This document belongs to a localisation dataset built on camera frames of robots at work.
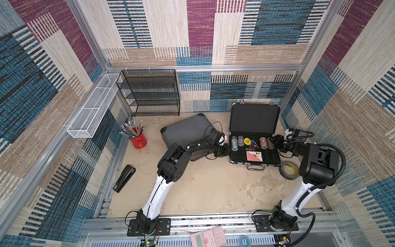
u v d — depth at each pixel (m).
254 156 0.94
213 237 0.70
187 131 0.98
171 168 0.58
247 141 1.02
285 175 0.87
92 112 0.75
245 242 0.70
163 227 0.74
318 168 0.52
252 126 1.00
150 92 1.11
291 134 0.91
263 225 0.73
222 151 0.88
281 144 0.91
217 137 0.83
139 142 0.97
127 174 0.87
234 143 0.99
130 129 0.96
